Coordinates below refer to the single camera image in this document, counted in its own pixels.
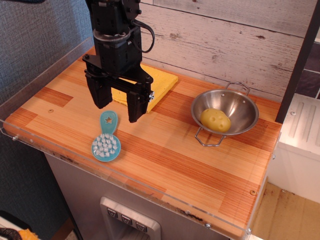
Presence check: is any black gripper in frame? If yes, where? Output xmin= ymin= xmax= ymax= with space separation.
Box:
xmin=82 ymin=26 xmax=153 ymax=123

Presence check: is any blue scrubber brush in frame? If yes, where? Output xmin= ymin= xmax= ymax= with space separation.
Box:
xmin=91 ymin=110 xmax=121 ymax=162

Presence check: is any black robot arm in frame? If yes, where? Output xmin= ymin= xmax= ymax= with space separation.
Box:
xmin=82 ymin=0 xmax=155 ymax=123

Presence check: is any yellow cloth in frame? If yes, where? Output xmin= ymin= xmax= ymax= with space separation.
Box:
xmin=111 ymin=64 xmax=179 ymax=113

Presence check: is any yellow toy potato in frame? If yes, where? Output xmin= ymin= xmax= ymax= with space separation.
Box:
xmin=200 ymin=108 xmax=231 ymax=133

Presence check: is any small steel colander bowl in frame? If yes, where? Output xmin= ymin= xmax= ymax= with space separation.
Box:
xmin=190 ymin=82 xmax=259 ymax=147

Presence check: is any toy fridge dispenser panel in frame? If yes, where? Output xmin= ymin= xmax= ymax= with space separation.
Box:
xmin=99 ymin=196 xmax=162 ymax=240

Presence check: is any orange spiky toy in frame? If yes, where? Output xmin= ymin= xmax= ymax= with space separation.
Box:
xmin=18 ymin=229 xmax=39 ymax=240

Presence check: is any white toy appliance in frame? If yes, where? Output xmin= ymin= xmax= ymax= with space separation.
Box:
xmin=267 ymin=94 xmax=320 ymax=203

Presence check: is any clear acrylic guard rail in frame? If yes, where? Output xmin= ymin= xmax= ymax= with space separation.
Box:
xmin=0 ymin=33 xmax=281 ymax=240

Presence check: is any black cable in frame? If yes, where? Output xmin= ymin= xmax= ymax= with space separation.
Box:
xmin=130 ymin=19 xmax=156 ymax=54

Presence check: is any dark vertical post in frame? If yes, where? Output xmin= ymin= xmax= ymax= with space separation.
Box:
xmin=275 ymin=0 xmax=320 ymax=124

